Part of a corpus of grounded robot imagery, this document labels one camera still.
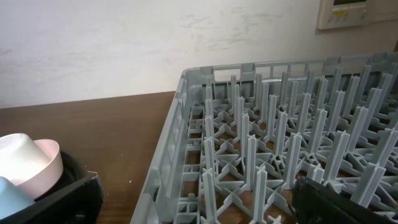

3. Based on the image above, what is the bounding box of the white wall control panel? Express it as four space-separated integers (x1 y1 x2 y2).
316 0 398 30

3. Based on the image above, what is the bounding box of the round black serving tray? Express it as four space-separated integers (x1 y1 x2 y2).
34 151 85 202

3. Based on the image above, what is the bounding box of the grey dishwasher rack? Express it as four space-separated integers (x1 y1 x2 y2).
131 52 397 223

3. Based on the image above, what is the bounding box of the white cup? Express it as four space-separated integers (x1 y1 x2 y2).
1 133 50 185

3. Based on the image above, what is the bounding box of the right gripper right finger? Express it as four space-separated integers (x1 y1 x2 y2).
292 177 394 224

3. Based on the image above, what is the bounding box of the pink bowl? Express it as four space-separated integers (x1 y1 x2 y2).
16 139 63 199

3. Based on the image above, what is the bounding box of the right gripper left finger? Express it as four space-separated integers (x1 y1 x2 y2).
1 173 104 224

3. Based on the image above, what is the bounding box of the light blue cup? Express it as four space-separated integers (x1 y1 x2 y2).
0 177 35 219

